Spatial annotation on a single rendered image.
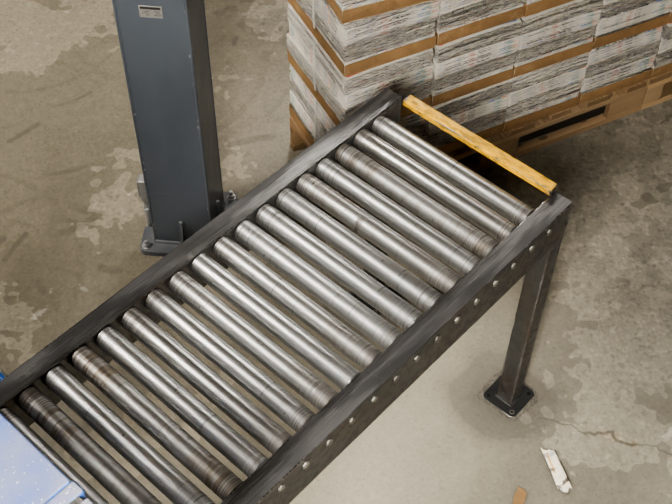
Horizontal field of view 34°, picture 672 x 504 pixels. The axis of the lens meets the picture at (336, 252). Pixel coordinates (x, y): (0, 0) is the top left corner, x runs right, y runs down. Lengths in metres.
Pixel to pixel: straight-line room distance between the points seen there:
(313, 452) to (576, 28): 1.80
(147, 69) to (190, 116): 0.18
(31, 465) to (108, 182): 2.44
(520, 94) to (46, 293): 1.56
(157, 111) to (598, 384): 1.43
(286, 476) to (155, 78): 1.26
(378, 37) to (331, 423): 1.25
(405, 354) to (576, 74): 1.62
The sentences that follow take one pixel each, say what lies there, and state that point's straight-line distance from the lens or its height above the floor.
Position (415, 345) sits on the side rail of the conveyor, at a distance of 2.22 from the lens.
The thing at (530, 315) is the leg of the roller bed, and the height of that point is 0.42.
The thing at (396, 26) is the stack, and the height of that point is 0.73.
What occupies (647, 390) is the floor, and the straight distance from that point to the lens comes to 3.23.
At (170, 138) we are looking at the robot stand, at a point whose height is 0.47.
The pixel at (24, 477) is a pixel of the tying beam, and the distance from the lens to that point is 1.25.
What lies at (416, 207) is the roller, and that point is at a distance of 2.47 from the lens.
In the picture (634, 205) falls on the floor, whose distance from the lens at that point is 3.66.
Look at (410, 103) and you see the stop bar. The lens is 2.65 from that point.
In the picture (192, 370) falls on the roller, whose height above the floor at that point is 0.80.
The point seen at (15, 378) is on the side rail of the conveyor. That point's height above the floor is 0.80.
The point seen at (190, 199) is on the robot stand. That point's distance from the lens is 3.25.
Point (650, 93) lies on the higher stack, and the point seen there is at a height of 0.07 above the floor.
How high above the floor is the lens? 2.62
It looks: 51 degrees down
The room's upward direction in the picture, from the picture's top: 1 degrees clockwise
